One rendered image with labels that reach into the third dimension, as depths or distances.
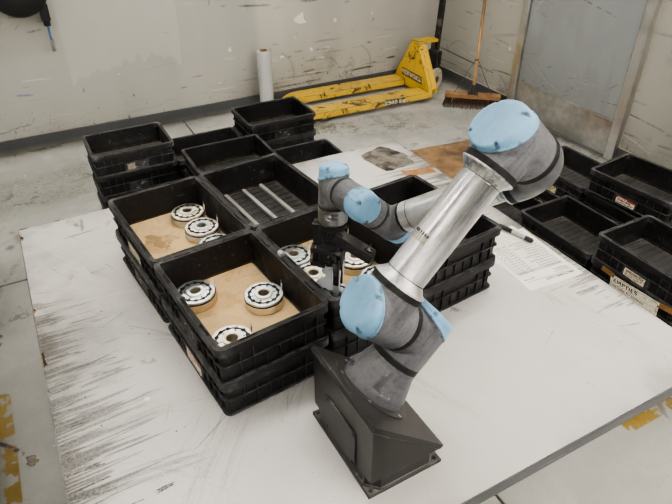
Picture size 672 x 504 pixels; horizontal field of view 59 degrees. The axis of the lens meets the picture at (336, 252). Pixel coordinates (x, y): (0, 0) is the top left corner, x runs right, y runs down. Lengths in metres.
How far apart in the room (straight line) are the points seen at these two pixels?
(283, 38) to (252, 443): 4.03
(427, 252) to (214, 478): 0.68
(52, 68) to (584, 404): 4.01
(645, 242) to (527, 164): 1.61
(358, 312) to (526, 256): 1.03
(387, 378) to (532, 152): 0.53
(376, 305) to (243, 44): 4.00
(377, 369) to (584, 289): 0.91
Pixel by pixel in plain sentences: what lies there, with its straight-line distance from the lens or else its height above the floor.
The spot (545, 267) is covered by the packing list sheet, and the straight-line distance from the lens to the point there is 2.03.
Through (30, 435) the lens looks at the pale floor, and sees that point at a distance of 2.59.
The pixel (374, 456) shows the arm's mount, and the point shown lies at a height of 0.83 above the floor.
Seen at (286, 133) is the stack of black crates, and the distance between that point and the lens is 3.33.
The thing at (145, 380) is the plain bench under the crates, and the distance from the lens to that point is 1.63.
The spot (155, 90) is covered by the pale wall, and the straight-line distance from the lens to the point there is 4.84.
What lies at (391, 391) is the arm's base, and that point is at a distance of 1.26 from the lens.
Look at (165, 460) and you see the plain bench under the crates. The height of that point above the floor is 0.70.
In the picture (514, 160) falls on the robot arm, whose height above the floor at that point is 1.36.
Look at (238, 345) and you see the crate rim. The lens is 1.33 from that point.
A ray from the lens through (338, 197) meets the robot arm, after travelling 1.36.
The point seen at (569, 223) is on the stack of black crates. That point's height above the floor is 0.38.
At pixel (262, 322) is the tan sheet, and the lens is 1.53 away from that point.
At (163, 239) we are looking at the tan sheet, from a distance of 1.89.
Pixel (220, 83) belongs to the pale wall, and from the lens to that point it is 4.97.
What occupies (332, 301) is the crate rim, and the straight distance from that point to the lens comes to 1.42.
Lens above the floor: 1.84
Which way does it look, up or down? 35 degrees down
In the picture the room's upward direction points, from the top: straight up
